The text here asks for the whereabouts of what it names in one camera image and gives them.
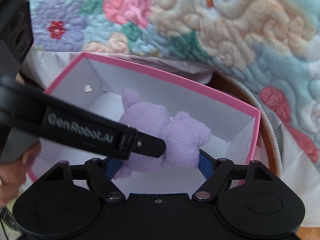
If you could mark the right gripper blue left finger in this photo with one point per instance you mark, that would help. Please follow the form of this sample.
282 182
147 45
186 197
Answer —
100 175

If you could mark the person left hand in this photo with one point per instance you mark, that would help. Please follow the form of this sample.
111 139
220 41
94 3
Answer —
14 175

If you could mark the purple plush toy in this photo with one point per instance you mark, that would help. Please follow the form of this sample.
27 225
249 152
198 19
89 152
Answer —
182 134

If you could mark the floral quilt bedspread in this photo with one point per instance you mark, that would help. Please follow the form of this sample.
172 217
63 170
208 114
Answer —
271 46

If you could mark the pink cardboard box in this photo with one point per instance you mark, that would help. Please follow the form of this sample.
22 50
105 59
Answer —
95 83

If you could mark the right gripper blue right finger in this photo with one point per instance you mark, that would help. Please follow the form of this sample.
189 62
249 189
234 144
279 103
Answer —
216 172

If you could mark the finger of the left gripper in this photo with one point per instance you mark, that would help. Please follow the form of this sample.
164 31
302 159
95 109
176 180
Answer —
148 145

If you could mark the white bed skirt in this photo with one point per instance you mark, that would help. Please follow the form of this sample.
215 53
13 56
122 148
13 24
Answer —
299 173

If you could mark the striped checkered rug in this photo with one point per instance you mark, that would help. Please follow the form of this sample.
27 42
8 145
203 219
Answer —
267 149

